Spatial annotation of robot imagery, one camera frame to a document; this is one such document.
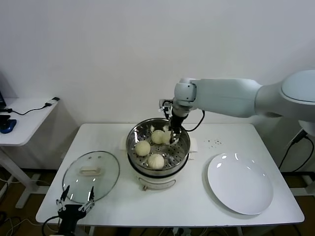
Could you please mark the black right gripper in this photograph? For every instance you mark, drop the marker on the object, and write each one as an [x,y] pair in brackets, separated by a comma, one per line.
[176,121]

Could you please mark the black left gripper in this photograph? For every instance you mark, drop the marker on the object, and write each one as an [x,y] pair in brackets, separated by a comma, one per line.
[70,214]

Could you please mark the white steamed baozi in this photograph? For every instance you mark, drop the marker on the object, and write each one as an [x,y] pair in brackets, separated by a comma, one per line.
[142,148]
[157,137]
[155,161]
[166,138]

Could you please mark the glass pot lid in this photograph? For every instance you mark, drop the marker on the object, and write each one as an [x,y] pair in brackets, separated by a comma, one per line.
[98,177]

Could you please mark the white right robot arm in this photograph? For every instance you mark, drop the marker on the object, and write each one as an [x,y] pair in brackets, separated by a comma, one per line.
[226,97]

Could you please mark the stainless steel steamer basket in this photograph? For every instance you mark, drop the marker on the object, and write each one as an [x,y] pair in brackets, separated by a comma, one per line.
[180,152]

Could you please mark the white round plate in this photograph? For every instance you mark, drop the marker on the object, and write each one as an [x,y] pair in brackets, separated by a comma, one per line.
[240,184]

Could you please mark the white side desk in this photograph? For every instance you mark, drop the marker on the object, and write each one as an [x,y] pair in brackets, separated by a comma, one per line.
[27,127]

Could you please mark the white power strip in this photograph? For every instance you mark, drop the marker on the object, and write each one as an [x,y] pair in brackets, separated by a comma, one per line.
[182,231]

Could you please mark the blue handheld device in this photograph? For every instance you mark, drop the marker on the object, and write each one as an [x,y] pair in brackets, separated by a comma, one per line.
[8,126]

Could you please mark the black laptop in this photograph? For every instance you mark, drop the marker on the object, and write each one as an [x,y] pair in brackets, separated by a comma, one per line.
[2,99]

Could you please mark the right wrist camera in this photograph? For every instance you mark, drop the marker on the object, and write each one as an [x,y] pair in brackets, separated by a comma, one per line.
[165,104]

